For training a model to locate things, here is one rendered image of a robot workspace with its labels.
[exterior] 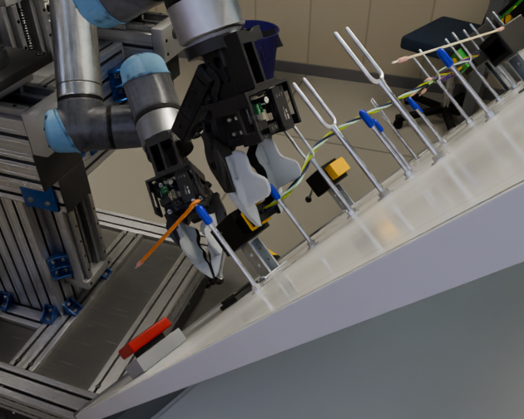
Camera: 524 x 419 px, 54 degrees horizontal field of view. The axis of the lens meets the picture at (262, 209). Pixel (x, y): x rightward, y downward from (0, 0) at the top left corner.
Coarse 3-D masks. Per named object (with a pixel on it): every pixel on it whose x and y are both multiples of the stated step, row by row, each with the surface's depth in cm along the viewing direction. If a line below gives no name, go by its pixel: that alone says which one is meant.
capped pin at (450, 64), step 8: (440, 48) 51; (440, 56) 51; (448, 56) 51; (448, 64) 51; (456, 72) 51; (464, 80) 51; (472, 96) 51; (480, 104) 51; (488, 112) 51; (488, 120) 51
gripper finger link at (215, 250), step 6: (210, 216) 75; (216, 222) 75; (204, 228) 75; (204, 234) 75; (210, 234) 72; (210, 240) 71; (210, 246) 71; (216, 246) 73; (210, 252) 74; (216, 252) 73; (210, 258) 74; (216, 258) 74; (210, 264) 74; (216, 264) 74; (216, 270) 74; (216, 276) 73
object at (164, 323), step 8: (160, 320) 55; (168, 320) 55; (152, 328) 54; (160, 328) 55; (136, 336) 53; (144, 336) 54; (152, 336) 54; (160, 336) 55; (128, 344) 53; (136, 344) 53; (144, 344) 53; (152, 344) 55; (120, 352) 56; (128, 352) 54; (136, 352) 55
